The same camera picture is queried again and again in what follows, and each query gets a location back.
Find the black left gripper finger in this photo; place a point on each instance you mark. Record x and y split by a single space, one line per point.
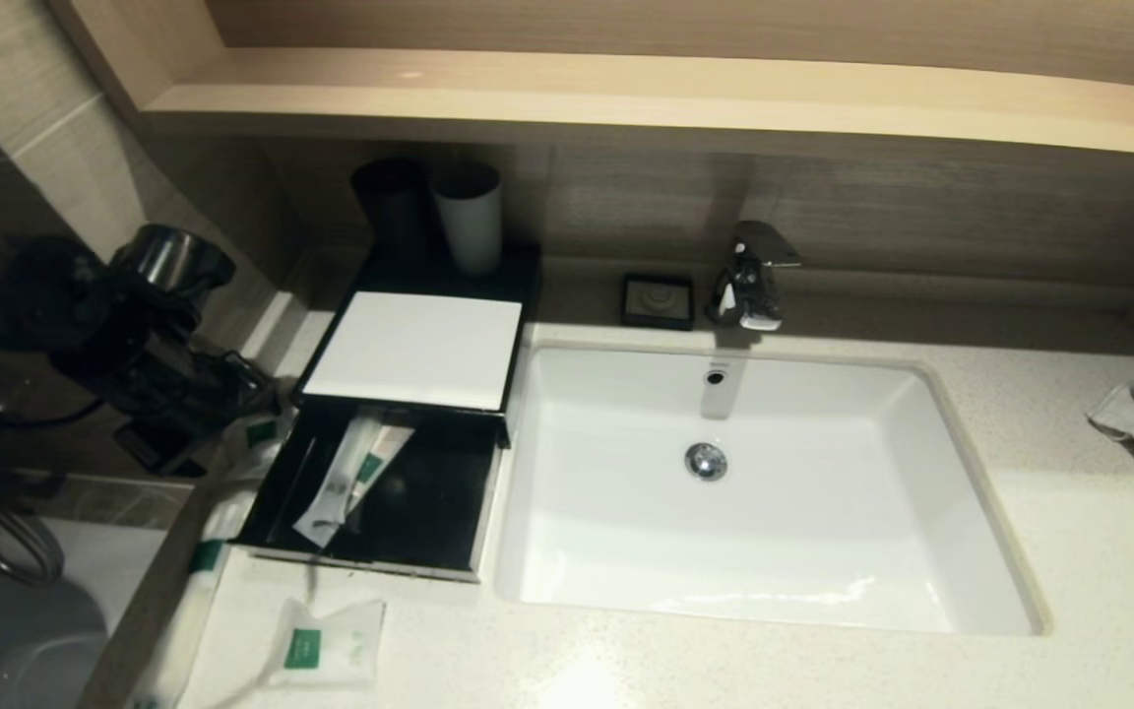
254 386

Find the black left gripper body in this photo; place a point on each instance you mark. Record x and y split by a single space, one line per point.
168 399

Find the small sachet with green label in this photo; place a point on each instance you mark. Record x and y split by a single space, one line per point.
267 433

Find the clear tube packet green label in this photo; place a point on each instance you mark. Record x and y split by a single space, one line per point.
336 492

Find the black glossy box drawer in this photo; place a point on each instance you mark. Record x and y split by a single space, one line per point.
429 512

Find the black plastic cup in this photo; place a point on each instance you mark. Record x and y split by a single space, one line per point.
390 212

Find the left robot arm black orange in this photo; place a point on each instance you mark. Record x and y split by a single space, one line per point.
35 305

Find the white paper packet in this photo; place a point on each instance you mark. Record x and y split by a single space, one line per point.
388 451

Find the long clear toothbrush packet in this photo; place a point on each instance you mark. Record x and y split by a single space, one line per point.
198 571

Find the grey plastic cup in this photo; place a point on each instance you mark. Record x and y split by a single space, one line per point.
469 231

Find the flat sachet with green label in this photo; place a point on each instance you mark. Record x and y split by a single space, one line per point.
326 645

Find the black square soap dish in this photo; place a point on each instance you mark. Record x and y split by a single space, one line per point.
658 300

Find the chrome sink drain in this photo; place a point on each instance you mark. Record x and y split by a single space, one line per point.
705 461

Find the chrome sink faucet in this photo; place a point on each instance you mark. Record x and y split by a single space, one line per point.
749 286

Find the white ceramic sink basin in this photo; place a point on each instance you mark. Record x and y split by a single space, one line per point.
823 512

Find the light wooden wall shelf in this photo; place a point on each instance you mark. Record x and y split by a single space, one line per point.
626 98

